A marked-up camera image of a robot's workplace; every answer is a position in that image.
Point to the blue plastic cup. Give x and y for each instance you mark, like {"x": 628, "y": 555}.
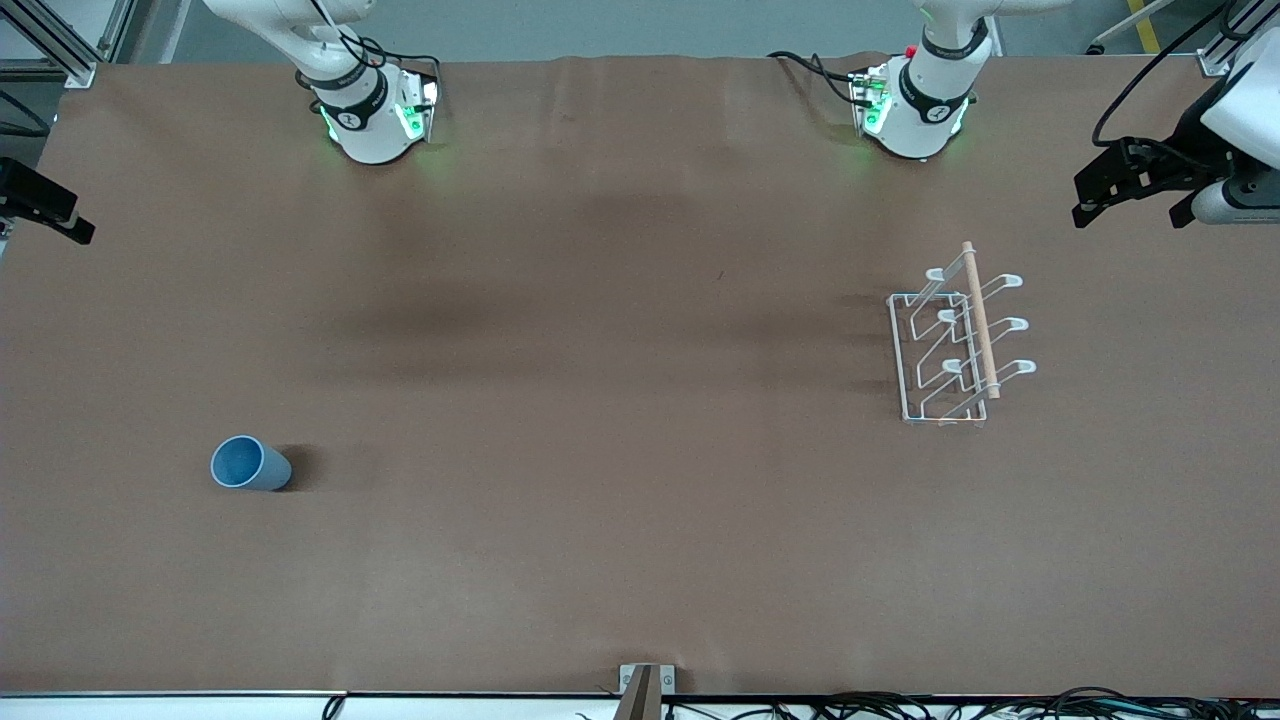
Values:
{"x": 245, "y": 465}

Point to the aluminium frame profile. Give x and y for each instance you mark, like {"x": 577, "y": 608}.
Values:
{"x": 1225, "y": 50}
{"x": 60, "y": 55}

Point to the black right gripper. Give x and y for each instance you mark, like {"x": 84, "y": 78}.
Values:
{"x": 36, "y": 199}

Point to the brown table cover sheet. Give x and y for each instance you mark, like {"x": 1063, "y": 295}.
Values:
{"x": 600, "y": 500}

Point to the metal bracket with brown post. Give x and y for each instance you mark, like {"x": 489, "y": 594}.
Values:
{"x": 645, "y": 690}

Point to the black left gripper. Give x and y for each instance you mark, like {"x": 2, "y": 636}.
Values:
{"x": 1186, "y": 143}

